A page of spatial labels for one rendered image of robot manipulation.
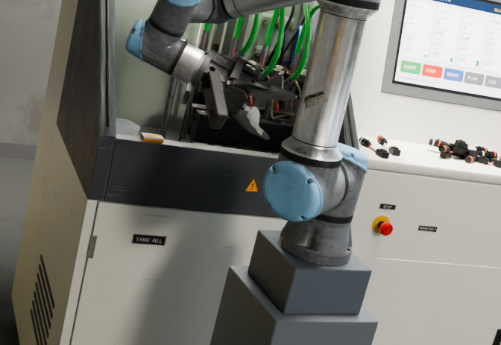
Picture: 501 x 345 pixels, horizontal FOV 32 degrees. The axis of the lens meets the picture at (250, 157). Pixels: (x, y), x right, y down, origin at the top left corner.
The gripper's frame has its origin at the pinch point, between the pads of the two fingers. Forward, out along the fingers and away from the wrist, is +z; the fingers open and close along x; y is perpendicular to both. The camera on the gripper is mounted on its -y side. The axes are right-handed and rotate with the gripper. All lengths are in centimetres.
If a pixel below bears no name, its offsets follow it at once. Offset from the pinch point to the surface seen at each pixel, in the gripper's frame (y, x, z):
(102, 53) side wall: 22, 33, -43
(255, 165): 16.9, 37.7, 3.4
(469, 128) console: 73, 44, 60
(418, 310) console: 22, 68, 67
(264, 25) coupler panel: 75, 48, -9
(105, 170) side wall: -2, 41, -29
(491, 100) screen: 82, 39, 63
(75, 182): 2, 59, -34
